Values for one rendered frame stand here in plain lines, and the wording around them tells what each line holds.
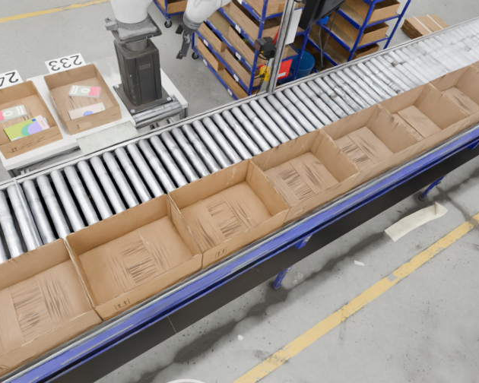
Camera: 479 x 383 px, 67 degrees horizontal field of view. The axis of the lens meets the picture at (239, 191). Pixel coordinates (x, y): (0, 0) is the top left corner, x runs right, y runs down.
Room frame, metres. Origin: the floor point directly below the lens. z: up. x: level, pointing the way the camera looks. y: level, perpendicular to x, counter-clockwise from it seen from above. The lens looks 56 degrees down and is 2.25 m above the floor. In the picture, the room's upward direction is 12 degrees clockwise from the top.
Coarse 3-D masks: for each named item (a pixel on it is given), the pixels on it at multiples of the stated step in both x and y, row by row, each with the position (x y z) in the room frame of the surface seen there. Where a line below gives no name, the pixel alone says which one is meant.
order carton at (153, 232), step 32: (96, 224) 0.55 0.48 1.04; (128, 224) 0.62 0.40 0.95; (160, 224) 0.68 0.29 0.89; (96, 256) 0.49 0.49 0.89; (128, 256) 0.52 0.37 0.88; (160, 256) 0.54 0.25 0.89; (192, 256) 0.57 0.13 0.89; (96, 288) 0.37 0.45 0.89; (128, 288) 0.39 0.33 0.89; (160, 288) 0.41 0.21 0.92
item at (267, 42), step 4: (268, 36) 1.85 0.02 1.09; (256, 40) 1.79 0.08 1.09; (260, 40) 1.79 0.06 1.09; (264, 40) 1.80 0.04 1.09; (268, 40) 1.81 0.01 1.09; (272, 40) 1.82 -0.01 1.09; (256, 44) 1.77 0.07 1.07; (260, 44) 1.76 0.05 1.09; (264, 44) 1.77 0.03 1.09; (268, 44) 1.79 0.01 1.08; (272, 44) 1.80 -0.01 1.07; (256, 48) 1.77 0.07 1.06; (260, 48) 1.75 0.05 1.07; (264, 48) 1.76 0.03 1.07; (268, 48) 1.78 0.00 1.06; (272, 48) 1.80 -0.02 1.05; (264, 52) 1.80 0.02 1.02; (268, 52) 1.81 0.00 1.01; (264, 56) 1.79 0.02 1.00
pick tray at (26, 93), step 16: (0, 96) 1.26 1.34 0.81; (16, 96) 1.31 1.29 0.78; (32, 96) 1.36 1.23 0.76; (32, 112) 1.24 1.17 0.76; (48, 112) 1.26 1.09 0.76; (0, 128) 1.09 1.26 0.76; (48, 128) 1.08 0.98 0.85; (0, 144) 1.00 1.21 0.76; (16, 144) 0.97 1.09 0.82; (32, 144) 1.02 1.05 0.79
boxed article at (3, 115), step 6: (12, 108) 1.23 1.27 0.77; (18, 108) 1.24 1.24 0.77; (24, 108) 1.25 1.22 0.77; (0, 114) 1.17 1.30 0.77; (6, 114) 1.18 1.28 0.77; (12, 114) 1.19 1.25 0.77; (18, 114) 1.20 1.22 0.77; (24, 114) 1.21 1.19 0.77; (0, 120) 1.13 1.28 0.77; (6, 120) 1.15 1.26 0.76
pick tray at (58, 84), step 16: (48, 80) 1.44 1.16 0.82; (64, 80) 1.49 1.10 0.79; (80, 80) 1.55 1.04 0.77; (96, 80) 1.58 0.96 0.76; (64, 96) 1.40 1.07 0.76; (112, 96) 1.41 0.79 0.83; (64, 112) 1.28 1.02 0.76; (96, 112) 1.25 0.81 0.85; (112, 112) 1.30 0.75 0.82; (80, 128) 1.18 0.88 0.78
